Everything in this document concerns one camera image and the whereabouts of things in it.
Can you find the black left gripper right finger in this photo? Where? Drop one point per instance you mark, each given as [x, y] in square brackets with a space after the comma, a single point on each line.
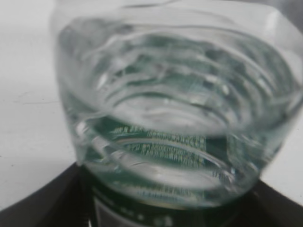
[265, 207]

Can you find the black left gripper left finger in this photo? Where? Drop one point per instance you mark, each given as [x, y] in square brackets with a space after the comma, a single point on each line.
[58, 204]

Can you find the clear water bottle green label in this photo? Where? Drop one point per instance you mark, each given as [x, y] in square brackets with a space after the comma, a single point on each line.
[175, 107]

